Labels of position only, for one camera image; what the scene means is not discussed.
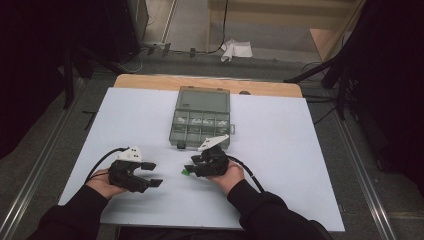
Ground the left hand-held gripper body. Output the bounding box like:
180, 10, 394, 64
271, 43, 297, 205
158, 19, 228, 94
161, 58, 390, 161
108, 145, 151, 194

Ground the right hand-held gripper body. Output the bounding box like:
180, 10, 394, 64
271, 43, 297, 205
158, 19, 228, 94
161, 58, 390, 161
193, 133, 231, 178

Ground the grey transparent organizer box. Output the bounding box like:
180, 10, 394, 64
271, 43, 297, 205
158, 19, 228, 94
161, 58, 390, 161
168, 85, 236, 150

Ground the person's right hand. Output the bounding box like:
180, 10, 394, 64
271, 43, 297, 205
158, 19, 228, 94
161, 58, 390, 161
205, 160, 246, 197

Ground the person's left hand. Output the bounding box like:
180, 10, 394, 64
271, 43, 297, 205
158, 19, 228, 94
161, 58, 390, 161
85, 167, 130, 201

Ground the white board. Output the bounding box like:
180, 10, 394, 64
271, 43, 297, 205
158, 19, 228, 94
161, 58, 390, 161
58, 87, 346, 233

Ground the wooden table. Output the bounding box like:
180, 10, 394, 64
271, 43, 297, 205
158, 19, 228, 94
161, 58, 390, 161
113, 73, 304, 99

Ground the white crumpled cloth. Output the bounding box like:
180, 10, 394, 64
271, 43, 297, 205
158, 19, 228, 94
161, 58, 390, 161
220, 38, 254, 63

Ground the black stand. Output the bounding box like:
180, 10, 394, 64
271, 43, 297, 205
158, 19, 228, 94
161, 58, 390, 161
283, 51, 349, 119

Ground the dark cabinet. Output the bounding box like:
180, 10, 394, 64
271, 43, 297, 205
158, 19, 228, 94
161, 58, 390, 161
101, 0, 150, 65

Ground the light wooden panel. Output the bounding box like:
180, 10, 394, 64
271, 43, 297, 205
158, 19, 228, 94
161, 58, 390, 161
309, 27, 346, 62

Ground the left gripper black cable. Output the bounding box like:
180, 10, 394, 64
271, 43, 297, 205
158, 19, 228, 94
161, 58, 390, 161
84, 146, 130, 185

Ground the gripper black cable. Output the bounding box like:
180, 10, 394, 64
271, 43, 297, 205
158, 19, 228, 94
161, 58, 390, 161
226, 154, 266, 194
84, 146, 130, 185

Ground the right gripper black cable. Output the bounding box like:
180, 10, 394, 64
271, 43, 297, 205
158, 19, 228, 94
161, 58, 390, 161
226, 154, 266, 194

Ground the metal floor rail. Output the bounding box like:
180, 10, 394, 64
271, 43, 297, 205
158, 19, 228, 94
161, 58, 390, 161
331, 109, 398, 240
0, 76, 88, 240

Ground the black floor cable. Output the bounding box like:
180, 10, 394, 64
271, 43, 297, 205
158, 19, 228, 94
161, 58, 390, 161
205, 0, 230, 55

